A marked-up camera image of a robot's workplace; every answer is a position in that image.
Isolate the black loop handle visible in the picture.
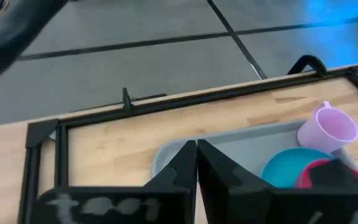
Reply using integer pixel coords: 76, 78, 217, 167
287, 55, 328, 77

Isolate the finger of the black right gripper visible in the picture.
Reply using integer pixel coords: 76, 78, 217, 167
308, 159, 358, 189

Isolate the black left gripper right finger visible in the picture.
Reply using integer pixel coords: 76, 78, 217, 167
197, 139, 358, 224

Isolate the black frame clip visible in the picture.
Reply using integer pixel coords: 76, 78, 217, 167
122, 87, 134, 113

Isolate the magenta plastic bowl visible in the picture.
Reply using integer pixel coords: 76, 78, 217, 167
294, 157, 358, 190

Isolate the black table border frame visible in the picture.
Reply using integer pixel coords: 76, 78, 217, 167
17, 63, 358, 224

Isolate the grey plastic tray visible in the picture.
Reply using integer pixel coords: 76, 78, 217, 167
150, 119, 358, 187

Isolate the teal plastic plate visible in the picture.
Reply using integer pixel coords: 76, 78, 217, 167
260, 147, 335, 189

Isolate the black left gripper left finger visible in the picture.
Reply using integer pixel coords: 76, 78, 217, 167
29, 139, 198, 224

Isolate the pink plastic cup with handle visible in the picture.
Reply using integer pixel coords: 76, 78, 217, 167
296, 100, 358, 156

